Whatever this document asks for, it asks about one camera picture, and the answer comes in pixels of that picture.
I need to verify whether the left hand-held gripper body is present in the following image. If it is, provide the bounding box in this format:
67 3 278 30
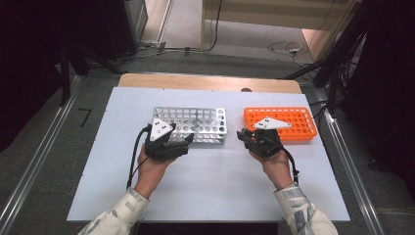
144 117 191 162

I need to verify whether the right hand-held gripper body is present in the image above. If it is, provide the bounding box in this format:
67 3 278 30
242 116 293 159

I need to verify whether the silver metal test tube rack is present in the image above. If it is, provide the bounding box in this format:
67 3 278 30
152 106 228 145

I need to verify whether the orange plastic test tube rack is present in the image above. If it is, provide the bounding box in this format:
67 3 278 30
243 106 319 143

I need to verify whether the person's right hand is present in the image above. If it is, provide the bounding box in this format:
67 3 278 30
249 148 294 192

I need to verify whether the person's left hand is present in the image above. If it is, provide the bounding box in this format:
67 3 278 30
133 144 177 200

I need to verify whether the wooden table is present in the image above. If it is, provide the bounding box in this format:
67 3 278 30
116 72 303 95

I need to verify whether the white board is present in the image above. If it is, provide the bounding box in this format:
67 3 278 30
66 85 351 223

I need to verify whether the power strip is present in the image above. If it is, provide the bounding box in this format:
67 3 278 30
138 40 167 52

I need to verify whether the black metal stand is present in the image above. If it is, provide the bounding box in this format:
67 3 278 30
283 0 371 114
58 41 126 108

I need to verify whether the dark cabinet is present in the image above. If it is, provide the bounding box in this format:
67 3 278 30
99 0 149 63

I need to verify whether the light wooden furniture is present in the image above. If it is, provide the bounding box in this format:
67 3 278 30
199 0 364 64

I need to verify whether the dark curtain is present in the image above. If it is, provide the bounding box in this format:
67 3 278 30
339 0 415 199
0 0 111 154

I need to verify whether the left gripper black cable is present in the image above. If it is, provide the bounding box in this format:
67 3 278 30
125 124 153 190

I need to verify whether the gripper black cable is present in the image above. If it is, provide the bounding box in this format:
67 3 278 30
279 146 300 184
125 124 153 190

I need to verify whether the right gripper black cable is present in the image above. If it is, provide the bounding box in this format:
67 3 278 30
279 146 300 184

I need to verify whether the white floor cable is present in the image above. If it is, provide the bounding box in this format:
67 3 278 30
266 41 305 61

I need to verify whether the aluminium floor rail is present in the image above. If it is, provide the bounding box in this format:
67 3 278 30
0 74 85 230
313 87 387 235

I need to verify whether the black hanging cable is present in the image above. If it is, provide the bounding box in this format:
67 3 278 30
203 0 224 53

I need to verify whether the bundle of black cables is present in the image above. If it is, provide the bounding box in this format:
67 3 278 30
338 31 367 93

